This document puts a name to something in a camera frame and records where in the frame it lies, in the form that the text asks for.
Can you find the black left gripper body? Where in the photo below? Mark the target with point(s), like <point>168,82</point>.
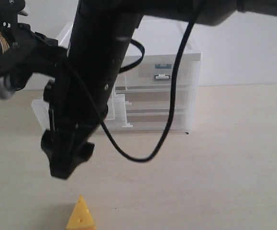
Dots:
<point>24,53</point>

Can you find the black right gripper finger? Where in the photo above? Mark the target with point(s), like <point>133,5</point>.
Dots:
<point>84,153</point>
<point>61,164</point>

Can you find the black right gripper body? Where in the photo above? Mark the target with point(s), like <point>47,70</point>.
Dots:
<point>76,109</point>

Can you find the yellow cheese wedge toy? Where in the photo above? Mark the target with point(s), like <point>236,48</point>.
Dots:
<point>80,218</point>

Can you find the white blue-labelled pill bottle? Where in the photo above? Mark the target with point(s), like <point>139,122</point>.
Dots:
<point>162,72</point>

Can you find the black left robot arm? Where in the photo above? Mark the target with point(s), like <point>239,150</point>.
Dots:
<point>24,53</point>

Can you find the clear middle wide drawer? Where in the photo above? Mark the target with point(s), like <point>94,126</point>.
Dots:
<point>151,102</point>

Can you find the clear wide drawer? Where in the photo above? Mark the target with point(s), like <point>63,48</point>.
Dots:
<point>151,102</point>
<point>136,122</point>

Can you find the clear bottom wide drawer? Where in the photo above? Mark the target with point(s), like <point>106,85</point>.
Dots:
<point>136,122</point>

